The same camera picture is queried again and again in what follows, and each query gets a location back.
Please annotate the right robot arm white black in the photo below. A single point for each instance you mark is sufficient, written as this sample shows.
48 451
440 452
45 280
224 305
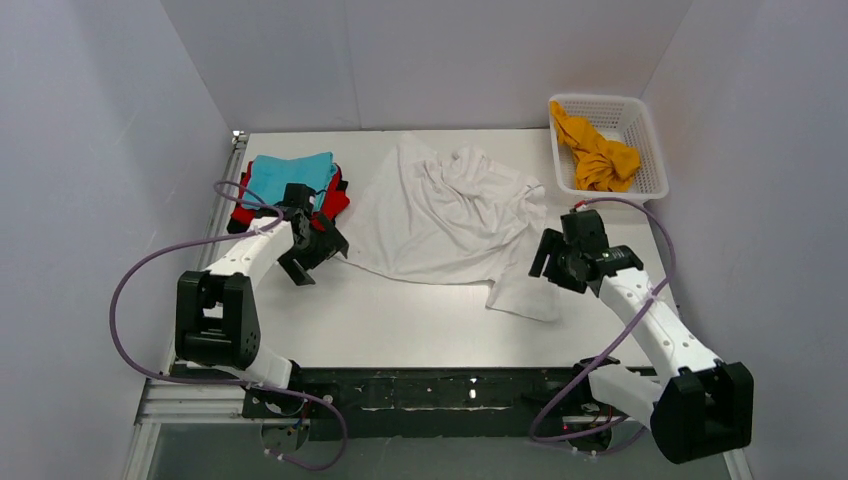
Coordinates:
693 403

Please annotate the folded red t shirt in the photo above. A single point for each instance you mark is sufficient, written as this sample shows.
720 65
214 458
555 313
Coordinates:
335 199

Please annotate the orange t shirt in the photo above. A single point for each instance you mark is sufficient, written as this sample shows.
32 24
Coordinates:
601 165

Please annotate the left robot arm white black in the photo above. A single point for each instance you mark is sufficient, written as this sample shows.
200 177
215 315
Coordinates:
217 320

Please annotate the folded cyan t shirt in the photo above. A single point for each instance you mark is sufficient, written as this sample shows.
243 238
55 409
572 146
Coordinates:
269 176

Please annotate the white t shirt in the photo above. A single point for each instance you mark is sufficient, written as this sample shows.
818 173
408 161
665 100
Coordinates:
454 220

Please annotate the folded black t shirt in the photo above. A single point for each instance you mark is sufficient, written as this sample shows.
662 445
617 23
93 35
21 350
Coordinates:
238 225

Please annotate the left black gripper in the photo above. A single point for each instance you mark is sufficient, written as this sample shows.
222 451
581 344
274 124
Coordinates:
315 249

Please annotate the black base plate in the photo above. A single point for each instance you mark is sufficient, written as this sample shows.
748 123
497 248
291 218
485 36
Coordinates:
431 402

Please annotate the aluminium frame rail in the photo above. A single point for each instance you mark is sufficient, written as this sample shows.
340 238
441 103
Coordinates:
146 434

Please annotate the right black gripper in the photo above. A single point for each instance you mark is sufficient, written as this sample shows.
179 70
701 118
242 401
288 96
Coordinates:
553 259

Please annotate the white plastic basket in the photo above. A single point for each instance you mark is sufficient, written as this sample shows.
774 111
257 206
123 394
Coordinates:
623 119

